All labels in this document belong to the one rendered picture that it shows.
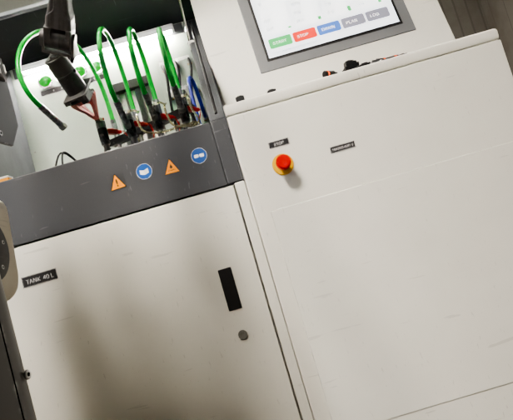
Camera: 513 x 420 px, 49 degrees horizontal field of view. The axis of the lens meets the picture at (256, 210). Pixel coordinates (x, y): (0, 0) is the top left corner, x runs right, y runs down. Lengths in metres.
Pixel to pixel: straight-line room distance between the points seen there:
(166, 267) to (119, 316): 0.16
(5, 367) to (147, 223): 0.85
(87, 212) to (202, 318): 0.37
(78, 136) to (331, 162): 0.97
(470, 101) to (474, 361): 0.62
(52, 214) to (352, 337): 0.77
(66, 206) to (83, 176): 0.08
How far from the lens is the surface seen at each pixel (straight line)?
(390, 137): 1.42
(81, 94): 1.61
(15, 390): 0.58
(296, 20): 1.78
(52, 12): 1.54
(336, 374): 1.39
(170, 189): 1.38
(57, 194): 1.44
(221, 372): 1.38
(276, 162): 1.33
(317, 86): 1.42
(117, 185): 1.40
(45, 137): 2.06
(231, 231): 1.35
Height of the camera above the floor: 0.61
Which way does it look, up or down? 4 degrees up
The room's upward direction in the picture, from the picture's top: 16 degrees counter-clockwise
